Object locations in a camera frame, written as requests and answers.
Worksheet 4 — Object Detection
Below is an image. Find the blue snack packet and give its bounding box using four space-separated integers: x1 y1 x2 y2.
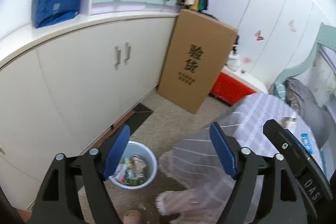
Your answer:
301 133 314 154

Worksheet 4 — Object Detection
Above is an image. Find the red storage box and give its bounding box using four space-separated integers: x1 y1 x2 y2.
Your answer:
210 66 268 105

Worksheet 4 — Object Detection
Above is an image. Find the purple checked tablecloth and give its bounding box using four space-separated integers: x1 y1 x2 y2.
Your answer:
156 93 333 223

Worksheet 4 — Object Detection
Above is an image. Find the teal bed headboard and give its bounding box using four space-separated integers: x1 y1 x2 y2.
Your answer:
270 23 336 94

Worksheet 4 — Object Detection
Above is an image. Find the tall cardboard box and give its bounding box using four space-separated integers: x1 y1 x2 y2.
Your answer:
157 9 238 114

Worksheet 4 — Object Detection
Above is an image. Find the grey folded blanket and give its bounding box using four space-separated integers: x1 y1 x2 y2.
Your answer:
285 78 335 148

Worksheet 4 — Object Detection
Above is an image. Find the white low cabinet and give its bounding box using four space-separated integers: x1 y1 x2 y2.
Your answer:
1 15 175 210

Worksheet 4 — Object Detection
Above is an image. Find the light blue trash bin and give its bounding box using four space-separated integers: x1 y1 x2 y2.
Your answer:
109 141 158 190

